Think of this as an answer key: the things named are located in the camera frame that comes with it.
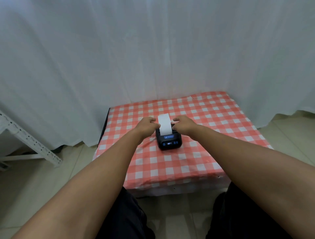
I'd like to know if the person's left hand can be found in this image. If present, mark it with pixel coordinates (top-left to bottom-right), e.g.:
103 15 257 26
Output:
134 116 161 145

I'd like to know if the person's right hand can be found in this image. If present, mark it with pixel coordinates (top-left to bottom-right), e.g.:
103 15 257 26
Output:
171 115 199 141

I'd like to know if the white paper strip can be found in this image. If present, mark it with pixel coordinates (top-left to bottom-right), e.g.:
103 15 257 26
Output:
158 113 173 136

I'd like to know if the person's right forearm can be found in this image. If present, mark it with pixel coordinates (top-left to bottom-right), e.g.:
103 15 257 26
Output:
191 124 315 239

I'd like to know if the person's left forearm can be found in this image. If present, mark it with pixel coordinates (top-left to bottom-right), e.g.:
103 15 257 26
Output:
11 129 146 239

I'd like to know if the black label printer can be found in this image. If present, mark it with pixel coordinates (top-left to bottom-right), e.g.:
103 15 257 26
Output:
155 128 183 151

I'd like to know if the red white checkered tablecloth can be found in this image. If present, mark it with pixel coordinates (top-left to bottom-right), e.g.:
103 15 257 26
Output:
93 91 274 197

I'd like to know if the white curtain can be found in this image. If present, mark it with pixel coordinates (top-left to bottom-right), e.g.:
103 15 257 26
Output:
0 0 315 158

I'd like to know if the person's left leg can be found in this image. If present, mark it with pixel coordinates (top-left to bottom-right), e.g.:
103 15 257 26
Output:
95 186 156 239

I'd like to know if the person's leg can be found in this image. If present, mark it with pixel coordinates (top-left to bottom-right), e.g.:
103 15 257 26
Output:
95 186 156 239
205 182 294 239

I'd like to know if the person's right leg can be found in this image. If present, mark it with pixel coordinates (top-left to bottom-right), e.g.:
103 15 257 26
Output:
205 182 294 239

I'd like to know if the white perforated metal rack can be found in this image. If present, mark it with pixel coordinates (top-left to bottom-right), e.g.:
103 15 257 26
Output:
0 109 63 172

